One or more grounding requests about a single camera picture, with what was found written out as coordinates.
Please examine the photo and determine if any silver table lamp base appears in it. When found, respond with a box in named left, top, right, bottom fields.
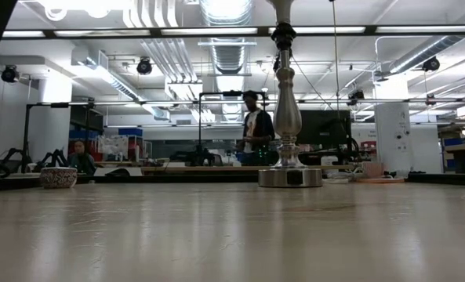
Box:
left=257, top=21, right=324, bottom=189

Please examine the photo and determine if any white lightbulb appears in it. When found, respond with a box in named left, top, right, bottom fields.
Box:
left=269, top=0, right=296, bottom=25

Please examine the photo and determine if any person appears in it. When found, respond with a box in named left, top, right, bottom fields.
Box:
left=67, top=139, right=97, bottom=176
left=238, top=89, right=276, bottom=167

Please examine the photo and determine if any black monitor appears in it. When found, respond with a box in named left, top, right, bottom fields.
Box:
left=296, top=109, right=353, bottom=146

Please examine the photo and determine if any clear plastic packet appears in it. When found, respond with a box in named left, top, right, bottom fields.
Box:
left=322, top=166, right=365, bottom=185

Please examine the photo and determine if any white pillar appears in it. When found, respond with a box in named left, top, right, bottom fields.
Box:
left=374, top=102, right=412, bottom=175

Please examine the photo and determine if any small patterned bowl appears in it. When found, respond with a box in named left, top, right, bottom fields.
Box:
left=39, top=167, right=78, bottom=190

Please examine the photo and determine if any wooden workbench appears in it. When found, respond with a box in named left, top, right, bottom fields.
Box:
left=443, top=143, right=465, bottom=175

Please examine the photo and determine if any black aluminium table frame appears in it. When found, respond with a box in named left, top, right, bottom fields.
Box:
left=0, top=172, right=465, bottom=193

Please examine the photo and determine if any black ceiling-hung camera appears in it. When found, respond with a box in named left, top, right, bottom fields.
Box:
left=421, top=56, right=441, bottom=74
left=0, top=64, right=20, bottom=85
left=136, top=56, right=154, bottom=77
left=347, top=89, right=365, bottom=107

